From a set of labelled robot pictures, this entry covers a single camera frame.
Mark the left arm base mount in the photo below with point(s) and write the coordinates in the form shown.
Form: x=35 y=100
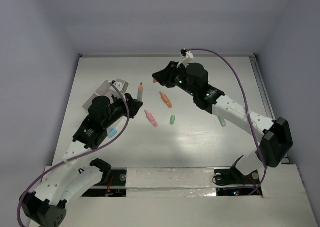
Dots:
x=112 y=184

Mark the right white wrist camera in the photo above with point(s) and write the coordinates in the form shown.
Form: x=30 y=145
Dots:
x=187 y=58

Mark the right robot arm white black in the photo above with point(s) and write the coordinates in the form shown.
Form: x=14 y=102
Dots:
x=273 y=135

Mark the white compartment organizer box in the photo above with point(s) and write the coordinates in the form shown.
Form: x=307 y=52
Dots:
x=104 y=90

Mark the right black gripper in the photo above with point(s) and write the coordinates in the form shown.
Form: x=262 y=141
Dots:
x=165 y=76

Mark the mint green highlighter marker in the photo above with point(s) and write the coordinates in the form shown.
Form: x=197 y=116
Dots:
x=222 y=121

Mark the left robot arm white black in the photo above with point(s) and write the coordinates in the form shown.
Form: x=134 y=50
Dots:
x=80 y=169

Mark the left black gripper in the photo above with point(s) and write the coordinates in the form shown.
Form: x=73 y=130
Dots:
x=133 y=105

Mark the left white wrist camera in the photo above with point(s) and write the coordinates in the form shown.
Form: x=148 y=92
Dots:
x=121 y=85

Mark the aluminium rail right edge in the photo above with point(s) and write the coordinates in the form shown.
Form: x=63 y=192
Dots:
x=268 y=107

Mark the grey marker orange tip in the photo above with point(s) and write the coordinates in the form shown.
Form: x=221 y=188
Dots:
x=140 y=92

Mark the orange highlighter marker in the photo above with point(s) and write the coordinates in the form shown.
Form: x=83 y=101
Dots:
x=166 y=100

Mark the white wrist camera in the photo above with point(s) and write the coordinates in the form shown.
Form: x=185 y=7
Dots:
x=121 y=85
x=187 y=58

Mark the pink highlighter marker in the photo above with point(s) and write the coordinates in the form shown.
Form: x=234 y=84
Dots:
x=151 y=119

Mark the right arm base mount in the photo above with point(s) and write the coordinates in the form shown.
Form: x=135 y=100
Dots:
x=232 y=183

